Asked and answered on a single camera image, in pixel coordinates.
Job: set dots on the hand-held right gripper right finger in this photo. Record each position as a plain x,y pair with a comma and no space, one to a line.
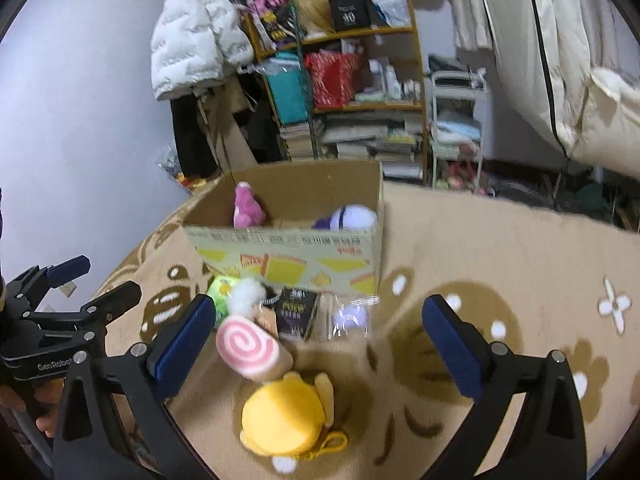
450,345

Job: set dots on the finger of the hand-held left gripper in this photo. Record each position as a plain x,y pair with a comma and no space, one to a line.
67,266
117,296

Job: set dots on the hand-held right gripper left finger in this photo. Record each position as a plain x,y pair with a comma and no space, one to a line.
185,340

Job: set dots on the green snack packet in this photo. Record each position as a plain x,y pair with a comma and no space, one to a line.
219,292

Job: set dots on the pink swirl roll plush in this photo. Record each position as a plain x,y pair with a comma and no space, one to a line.
245,342

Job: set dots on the white fluffy plush toy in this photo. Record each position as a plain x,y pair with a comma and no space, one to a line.
247,295

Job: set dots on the black packet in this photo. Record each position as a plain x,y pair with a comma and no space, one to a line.
295,315

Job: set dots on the yellow plush toy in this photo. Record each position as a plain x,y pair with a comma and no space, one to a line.
280,415

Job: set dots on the printed cardboard box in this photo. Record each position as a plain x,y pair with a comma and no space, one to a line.
300,265

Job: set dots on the person's left hand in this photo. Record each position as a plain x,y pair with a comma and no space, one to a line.
47,422

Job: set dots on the beige patterned blanket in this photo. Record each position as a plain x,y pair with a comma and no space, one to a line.
525,260

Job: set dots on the pile of snack packets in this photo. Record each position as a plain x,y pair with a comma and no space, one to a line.
172,167

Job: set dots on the pink plush toy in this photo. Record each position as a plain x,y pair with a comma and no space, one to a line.
247,207

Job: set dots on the purple and white plush toy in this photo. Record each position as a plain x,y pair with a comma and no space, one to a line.
350,216

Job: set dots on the pile of small plush toys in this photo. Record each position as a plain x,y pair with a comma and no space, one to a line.
457,177

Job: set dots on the black coat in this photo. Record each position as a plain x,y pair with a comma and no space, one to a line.
185,135

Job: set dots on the chair base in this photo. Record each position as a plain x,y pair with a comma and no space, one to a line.
555,200

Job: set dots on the beige coat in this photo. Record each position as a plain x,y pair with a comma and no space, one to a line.
225,120

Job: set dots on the light blue folded cloth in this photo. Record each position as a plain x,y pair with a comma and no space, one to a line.
457,130

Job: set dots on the stack of books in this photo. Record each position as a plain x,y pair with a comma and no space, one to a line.
360,140

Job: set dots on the white puffer jacket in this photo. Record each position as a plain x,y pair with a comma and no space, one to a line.
195,35

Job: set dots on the white trolley cart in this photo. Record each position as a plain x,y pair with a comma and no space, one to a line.
457,80

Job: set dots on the teal bag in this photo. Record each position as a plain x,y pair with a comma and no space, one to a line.
285,90

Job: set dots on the group of white bottles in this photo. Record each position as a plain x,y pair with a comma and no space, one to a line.
392,82

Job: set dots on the green metal pole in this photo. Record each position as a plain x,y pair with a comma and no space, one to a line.
305,90

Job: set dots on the red gift bag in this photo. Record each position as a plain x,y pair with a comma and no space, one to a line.
330,80

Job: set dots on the white quilt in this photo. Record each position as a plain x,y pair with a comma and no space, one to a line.
560,50

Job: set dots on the black printed bag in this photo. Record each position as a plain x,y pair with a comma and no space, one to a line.
272,10

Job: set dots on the wooden shelf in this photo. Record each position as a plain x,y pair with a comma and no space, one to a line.
350,34

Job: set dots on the black box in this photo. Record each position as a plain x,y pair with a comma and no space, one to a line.
350,12

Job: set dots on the blonde wig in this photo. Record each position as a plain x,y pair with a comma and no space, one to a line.
315,10

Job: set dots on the white wall socket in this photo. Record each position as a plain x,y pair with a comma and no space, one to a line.
68,290

